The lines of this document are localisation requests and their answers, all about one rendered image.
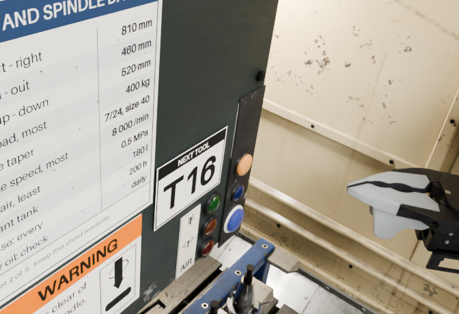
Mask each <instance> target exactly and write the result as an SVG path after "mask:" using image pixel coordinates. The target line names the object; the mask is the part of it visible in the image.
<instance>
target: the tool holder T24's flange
mask: <svg viewBox="0 0 459 314"><path fill-rule="evenodd" d="M258 308H259V302H258V299H257V298H256V297H255V296H254V308H253V309H252V310H251V311H249V312H248V313H241V312H238V311H237V310H236V309H235V308H234V307H233V306H232V299H230V298H228V299H227V305H226V309H225V310H226V311H227V312H228V313H229V314H258Z"/></svg>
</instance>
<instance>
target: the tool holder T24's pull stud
mask: <svg viewBox="0 0 459 314"><path fill-rule="evenodd" d="M246 269H247V271H246V272H245V275H244V279H243V281H244V282H245V283H251V282H252V280H253V273H252V271H254V266H253V265H251V264H248V265H247V267H246Z"/></svg>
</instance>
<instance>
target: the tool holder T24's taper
mask: <svg viewBox="0 0 459 314"><path fill-rule="evenodd" d="M243 279H244V276H242V278H241V280H240V282H239V284H238V287H237V289H236V292H235V294H234V297H233V298H232V306H233V307H234V308H235V309H236V310H237V311H238V312H241V313H248V312H249V311H251V310H252V309H253V308H254V278H253V280H252V282H251V283H245V282H244V281H243Z"/></svg>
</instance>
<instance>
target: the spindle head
mask: <svg viewBox="0 0 459 314"><path fill-rule="evenodd" d="M278 3H279V0H162V15H161V43H160V58H159V73H158V100H157V115H156V143H155V158H154V186H153V201H152V204H150V205H149V206H148V207H146V208H144V209H143V210H142V211H140V212H138V213H137V214H135V215H134V216H133V217H131V218H129V219H128V220H127V221H125V222H124V223H122V224H121V225H119V226H118V227H116V228H115V229H113V230H112V231H110V232H109V233H108V234H106V235H104V236H103V237H101V238H100V239H99V240H97V241H95V242H94V243H93V244H91V245H89V246H88V247H87V248H85V249H84V250H82V251H81V252H80V253H78V254H76V255H75V256H74V257H72V258H70V259H69V260H67V261H66V262H64V263H63V264H61V265H60V266H59V267H57V268H55V269H54V270H53V271H51V272H49V273H48V274H47V275H45V276H43V277H42V278H41V279H40V280H38V281H36V282H35V283H34V284H32V285H30V286H29V287H28V288H26V289H24V290H23V291H21V292H20V293H19V294H17V295H16V296H14V297H13V298H11V299H10V300H8V301H7V302H5V303H4V304H2V305H1V306H0V310H1V309H2V308H3V307H5V306H6V305H8V304H9V303H11V302H12V301H14V300H15V299H17V298H18V297H19V296H21V295H23V294H24V293H25V292H27V291H29V290H30V289H31V288H33V287H34V286H36V285H37V284H38V283H40V282H42V281H43V280H44V279H46V278H48V277H49V276H50V275H52V274H53V273H55V272H56V271H58V270H59V269H61V268H62V267H64V266H65V265H66V264H68V263H70V262H71V261H72V260H74V259H76V258H77V257H78V256H79V255H81V254H83V253H84V252H85V251H87V250H89V249H90V248H91V247H93V246H94V245H96V244H97V243H99V242H100V241H102V240H103V239H105V238H106V237H107V236H109V235H111V234H112V233H113V232H115V231H117V230H118V229H119V228H121V227H122V226H124V225H125V224H126V223H128V222H130V221H131V220H132V219H134V218H136V217H137V216H138V215H140V214H142V221H141V262H140V283H139V297H138V298H137V299H136V300H135V301H134V302H133V303H131V304H130V305H129V306H128V307H126V308H125V309H124V310H123V311H122V312H121V313H120V314H137V313H138V312H139V311H140V310H141V309H142V308H143V307H144V306H145V305H147V304H148V303H149V302H150V301H151V300H153V299H154V298H155V297H156V296H157V295H159V294H160V293H161V292H162V291H163V290H164V289H165V288H166V287H167V286H169V285H170V284H171V283H172V282H173V281H175V278H176V264H177V256H178V241H179V233H180V219H181V218H182V217H183V216H185V215H186V214H188V213H189V212H190V211H191V210H193V209H194V208H196V207H197V206H198V205H199V204H201V210H200V217H199V228H198V234H197V245H196V251H195V262H196V261H197V260H198V259H199V255H198V252H199V248H200V246H201V244H202V243H203V242H204V240H205V239H206V238H203V237H202V236H201V228H202V226H203V224H204V223H205V221H206V220H207V218H208V217H210V216H212V215H216V216H217V217H218V224H217V227H216V229H215V230H214V232H213V233H212V234H211V235H210V236H212V237H214V238H215V244H216V243H218V242H219V234H220V228H221V220H222V215H223V206H224V201H225V193H226V188H227V179H228V174H229V169H230V160H231V154H232V146H233V140H234V132H235V127H236V118H237V113H238V104H239V101H240V98H242V97H243V96H246V95H247V94H249V93H251V92H252V91H254V90H256V89H258V88H260V87H261V86H263V85H264V81H265V77H266V69H267V65H268V58H269V54H270V46H271V42H272V38H273V31H274V26H275V19H276V15H277V8H278ZM226 125H227V135H226V140H225V149H224V155H223V164H222V169H221V179H220V183H219V184H218V185H216V186H215V187H214V188H212V189H211V190H209V191H208V192H207V193H206V194H204V195H203V196H201V197H200V198H199V199H198V200H196V201H195V202H193V203H192V204H190V205H189V206H188V207H187V208H185V209H184V210H182V211H181V212H180V213H179V214H177V215H175V216H174V217H173V218H172V219H170V220H169V221H167V222H166V223H165V224H164V225H162V226H161V227H159V228H158V229H157V230H156V231H153V218H154V191H155V177H156V168H157V167H159V166H160V165H162V164H163V163H165V162H167V161H168V160H170V159H172V158H173V157H175V156H177V155H178V154H180V153H182V152H183V151H185V150H186V149H188V148H190V147H191V146H193V145H194V144H196V143H198V142H200V141H201V140H203V139H205V138H206V137H208V136H210V135H211V134H213V133H214V132H216V131H218V130H219V129H221V128H222V127H224V126H226ZM214 192H219V193H221V202H220V205H219V207H218V208H217V210H216V211H215V212H214V213H213V214H211V215H209V216H207V215H205V214H204V205H205V203H206V201H207V199H208V198H209V196H210V195H211V194H212V193H214ZM210 236H209V237H210ZM215 244H214V245H215Z"/></svg>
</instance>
